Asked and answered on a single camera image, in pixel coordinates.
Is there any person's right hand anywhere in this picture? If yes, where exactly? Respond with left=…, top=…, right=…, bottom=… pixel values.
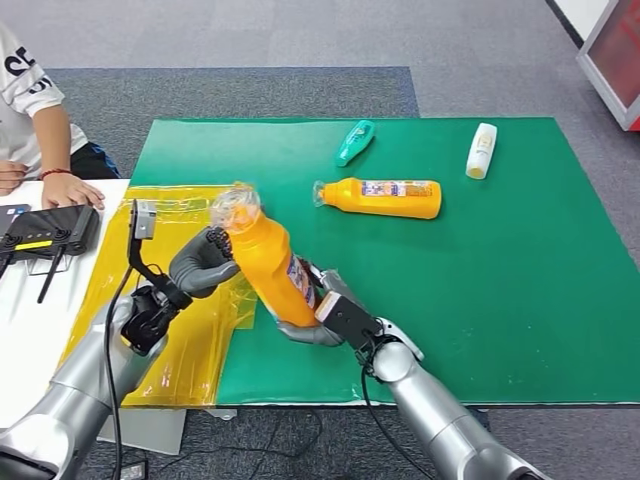
left=0, top=160, right=29, bottom=197

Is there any person's left hand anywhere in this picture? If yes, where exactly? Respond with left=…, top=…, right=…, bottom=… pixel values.
left=41, top=172, right=106, bottom=212

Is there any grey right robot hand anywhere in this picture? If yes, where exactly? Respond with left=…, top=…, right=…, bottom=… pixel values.
left=276, top=259, right=361, bottom=349

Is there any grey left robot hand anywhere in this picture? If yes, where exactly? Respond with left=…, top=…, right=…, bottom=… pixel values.
left=168, top=226, right=241, bottom=299

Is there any orange detergent bottle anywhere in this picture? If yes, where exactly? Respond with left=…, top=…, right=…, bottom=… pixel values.
left=210, top=184, right=321, bottom=331
left=312, top=177, right=444, bottom=221

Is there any teal green bottle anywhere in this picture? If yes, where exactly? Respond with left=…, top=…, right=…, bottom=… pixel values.
left=334, top=119, right=377, bottom=168

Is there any white bottle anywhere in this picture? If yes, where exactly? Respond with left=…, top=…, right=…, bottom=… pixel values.
left=465, top=122, right=499, bottom=181

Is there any dark laptop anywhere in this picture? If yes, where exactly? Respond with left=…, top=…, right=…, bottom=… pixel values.
left=0, top=203, right=32, bottom=237

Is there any black router with antennas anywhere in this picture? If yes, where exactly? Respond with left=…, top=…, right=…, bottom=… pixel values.
left=0, top=205, right=101, bottom=306

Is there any person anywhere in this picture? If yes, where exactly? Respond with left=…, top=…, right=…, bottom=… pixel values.
left=0, top=23, right=121, bottom=212

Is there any clear plastic stand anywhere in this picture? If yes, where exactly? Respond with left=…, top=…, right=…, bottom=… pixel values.
left=25, top=254, right=69, bottom=277

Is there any yellow plastic sheet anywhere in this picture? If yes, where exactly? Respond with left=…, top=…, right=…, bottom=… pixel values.
left=60, top=184, right=258, bottom=409

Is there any pale grey board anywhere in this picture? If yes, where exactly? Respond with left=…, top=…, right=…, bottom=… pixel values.
left=97, top=406, right=189, bottom=458

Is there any green mat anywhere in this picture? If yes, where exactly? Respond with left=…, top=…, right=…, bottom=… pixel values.
left=128, top=117, right=640, bottom=407

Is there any white cabinet with red glass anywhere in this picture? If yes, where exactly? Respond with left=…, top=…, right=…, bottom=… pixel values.
left=576, top=0, right=640, bottom=132

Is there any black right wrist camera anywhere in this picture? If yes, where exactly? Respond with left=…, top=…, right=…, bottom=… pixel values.
left=315, top=290, right=385, bottom=354

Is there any black left camera bracket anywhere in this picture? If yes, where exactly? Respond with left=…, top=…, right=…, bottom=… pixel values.
left=126, top=198, right=193, bottom=313

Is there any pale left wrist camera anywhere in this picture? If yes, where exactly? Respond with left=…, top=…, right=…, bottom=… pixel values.
left=131, top=199, right=158, bottom=241

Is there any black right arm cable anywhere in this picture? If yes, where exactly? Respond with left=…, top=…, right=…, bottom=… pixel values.
left=359, top=360, right=426, bottom=480

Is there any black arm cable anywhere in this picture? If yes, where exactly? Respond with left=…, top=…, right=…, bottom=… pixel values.
left=359, top=360, right=426, bottom=480
left=103, top=263, right=136, bottom=480

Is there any black floor cable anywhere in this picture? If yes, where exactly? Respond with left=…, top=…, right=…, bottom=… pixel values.
left=165, top=410, right=326, bottom=480

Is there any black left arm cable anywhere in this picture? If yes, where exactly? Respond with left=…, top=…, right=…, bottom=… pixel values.
left=103, top=263, right=136, bottom=480

